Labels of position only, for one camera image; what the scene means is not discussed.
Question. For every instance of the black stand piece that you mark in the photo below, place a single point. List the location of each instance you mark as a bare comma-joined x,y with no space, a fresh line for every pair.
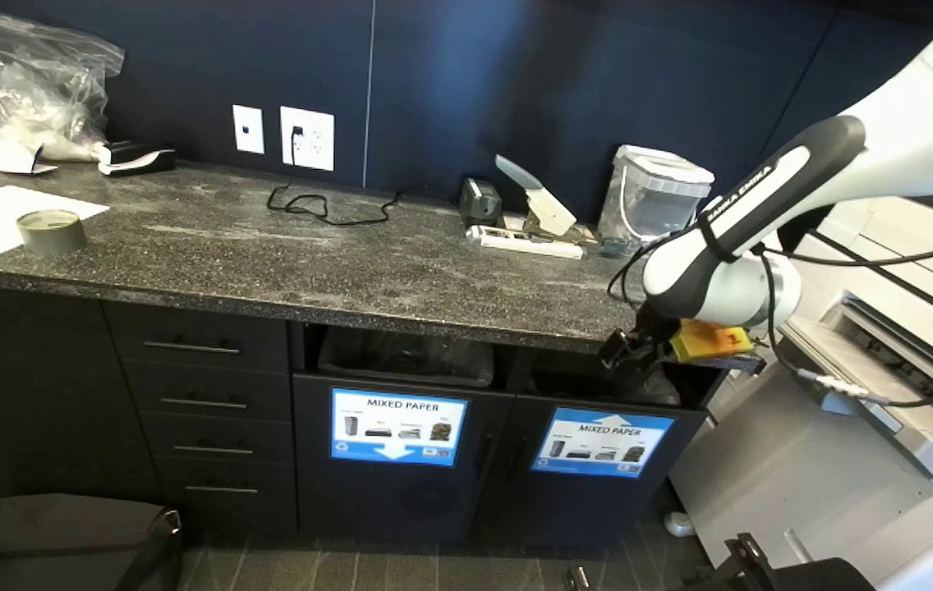
774,572

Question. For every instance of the blue mixed paper sign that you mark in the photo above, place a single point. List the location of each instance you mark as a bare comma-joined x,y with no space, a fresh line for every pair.
601,445
398,429

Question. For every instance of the small black desk device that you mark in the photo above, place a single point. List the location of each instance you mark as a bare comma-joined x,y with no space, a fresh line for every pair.
479,200

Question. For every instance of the clear plastic cup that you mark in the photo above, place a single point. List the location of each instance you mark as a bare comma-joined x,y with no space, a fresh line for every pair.
651,200

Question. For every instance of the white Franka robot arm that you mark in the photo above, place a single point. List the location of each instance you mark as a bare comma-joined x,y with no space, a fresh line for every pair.
905,120

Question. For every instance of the orange wrist camera bar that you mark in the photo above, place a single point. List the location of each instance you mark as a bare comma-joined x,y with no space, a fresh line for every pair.
714,339

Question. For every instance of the black bin door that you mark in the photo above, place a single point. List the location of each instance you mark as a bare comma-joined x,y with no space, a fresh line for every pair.
598,512
402,496

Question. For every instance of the clear plastic bag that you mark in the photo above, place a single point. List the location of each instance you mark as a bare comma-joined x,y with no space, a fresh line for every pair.
39,75

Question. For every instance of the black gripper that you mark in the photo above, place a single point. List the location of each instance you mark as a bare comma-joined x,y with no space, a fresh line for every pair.
633,344

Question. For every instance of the small black white tool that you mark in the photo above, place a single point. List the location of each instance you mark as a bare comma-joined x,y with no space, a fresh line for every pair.
140,159

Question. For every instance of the bin with black liner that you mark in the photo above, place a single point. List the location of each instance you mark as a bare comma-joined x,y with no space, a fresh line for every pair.
568,383
406,356

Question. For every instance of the large white office printer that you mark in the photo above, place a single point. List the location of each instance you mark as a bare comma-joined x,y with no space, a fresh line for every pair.
872,461

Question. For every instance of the white round door stop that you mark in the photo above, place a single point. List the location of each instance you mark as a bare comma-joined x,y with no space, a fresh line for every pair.
678,525

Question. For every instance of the black counter cabinet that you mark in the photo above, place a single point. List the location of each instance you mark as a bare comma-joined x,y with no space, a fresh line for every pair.
39,394

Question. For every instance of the large white wall plate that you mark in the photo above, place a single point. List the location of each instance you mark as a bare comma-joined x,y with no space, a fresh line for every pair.
305,140

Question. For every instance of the long white bar device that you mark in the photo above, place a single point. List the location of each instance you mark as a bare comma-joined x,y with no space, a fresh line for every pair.
520,244

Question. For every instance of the small white wall outlet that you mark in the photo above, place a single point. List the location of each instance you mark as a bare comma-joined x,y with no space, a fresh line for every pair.
247,129

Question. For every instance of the grey tape roll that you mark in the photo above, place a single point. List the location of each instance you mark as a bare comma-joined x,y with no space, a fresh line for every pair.
52,229

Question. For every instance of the black bag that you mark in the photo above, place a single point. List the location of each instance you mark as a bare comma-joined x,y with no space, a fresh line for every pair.
61,542

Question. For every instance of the small metal floor object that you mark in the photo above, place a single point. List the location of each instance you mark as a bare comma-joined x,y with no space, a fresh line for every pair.
579,576

